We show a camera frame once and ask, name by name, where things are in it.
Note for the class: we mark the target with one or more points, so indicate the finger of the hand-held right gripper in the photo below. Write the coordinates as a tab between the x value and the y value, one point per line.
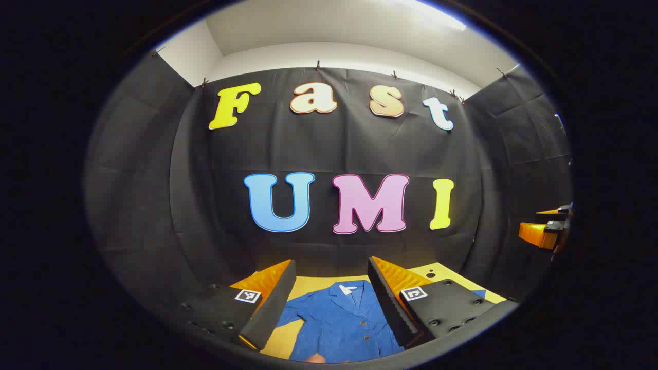
534	235
550	210

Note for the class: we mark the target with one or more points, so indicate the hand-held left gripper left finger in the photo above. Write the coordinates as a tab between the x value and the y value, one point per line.
275	308

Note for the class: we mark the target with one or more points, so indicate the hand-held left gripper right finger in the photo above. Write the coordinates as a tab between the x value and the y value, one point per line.
390	308

